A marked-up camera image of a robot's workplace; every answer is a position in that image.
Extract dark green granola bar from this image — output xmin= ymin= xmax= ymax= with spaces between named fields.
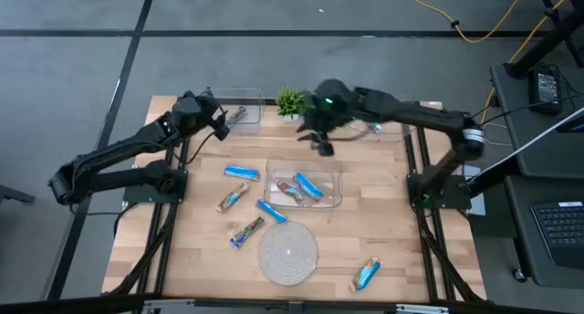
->
xmin=225 ymin=104 xmax=249 ymax=126

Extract blue and red granola bar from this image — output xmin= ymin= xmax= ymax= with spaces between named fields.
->
xmin=276 ymin=180 xmax=306 ymax=206

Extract blue and brown granola bar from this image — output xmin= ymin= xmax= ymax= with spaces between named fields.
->
xmin=215 ymin=181 xmax=251 ymax=214

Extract green granola bar purple end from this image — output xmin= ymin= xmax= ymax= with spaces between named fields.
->
xmin=229 ymin=215 xmax=266 ymax=250

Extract blue granola bar brown end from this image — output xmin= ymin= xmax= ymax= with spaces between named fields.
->
xmin=349 ymin=256 xmax=384 ymax=292

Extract clear plastic bin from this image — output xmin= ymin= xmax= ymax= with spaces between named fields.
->
xmin=344 ymin=92 xmax=417 ymax=143
xmin=263 ymin=157 xmax=344 ymax=210
xmin=200 ymin=87 xmax=266 ymax=136

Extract spiky grass plant white pot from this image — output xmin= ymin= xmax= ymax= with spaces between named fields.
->
xmin=275 ymin=86 xmax=307 ymax=123

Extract round woven beige mat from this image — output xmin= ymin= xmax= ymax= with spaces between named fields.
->
xmin=257 ymin=221 xmax=319 ymax=288

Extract grey controller box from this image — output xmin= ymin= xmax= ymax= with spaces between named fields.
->
xmin=454 ymin=162 xmax=488 ymax=217

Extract black and grey boom pole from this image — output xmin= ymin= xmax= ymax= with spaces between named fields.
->
xmin=460 ymin=106 xmax=584 ymax=192

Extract black cart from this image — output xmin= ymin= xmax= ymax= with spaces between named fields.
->
xmin=490 ymin=63 xmax=584 ymax=178

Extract black furniture leg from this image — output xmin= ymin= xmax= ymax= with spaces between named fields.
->
xmin=0 ymin=184 xmax=37 ymax=206

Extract black table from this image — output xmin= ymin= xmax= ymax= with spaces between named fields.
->
xmin=504 ymin=174 xmax=584 ymax=290

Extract black power adapter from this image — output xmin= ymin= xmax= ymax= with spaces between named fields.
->
xmin=527 ymin=65 xmax=563 ymax=117

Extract black stand leg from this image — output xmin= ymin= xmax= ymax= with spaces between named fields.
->
xmin=504 ymin=0 xmax=584 ymax=80

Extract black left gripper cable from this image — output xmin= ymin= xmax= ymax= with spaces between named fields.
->
xmin=184 ymin=130 xmax=218 ymax=165

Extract black aluminium table frame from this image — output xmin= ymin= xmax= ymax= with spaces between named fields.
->
xmin=102 ymin=94 xmax=487 ymax=304

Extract yellow cable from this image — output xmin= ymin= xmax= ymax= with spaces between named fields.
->
xmin=394 ymin=0 xmax=529 ymax=45
xmin=481 ymin=0 xmax=574 ymax=126

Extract white cable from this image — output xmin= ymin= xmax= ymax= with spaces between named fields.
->
xmin=482 ymin=120 xmax=515 ymax=147

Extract silver bracket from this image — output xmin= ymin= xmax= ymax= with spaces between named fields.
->
xmin=141 ymin=298 xmax=197 ymax=314
xmin=395 ymin=303 xmax=451 ymax=314

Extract black cables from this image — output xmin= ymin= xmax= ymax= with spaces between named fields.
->
xmin=474 ymin=90 xmax=584 ymax=144

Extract black frame bar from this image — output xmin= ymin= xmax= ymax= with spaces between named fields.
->
xmin=0 ymin=293 xmax=584 ymax=314

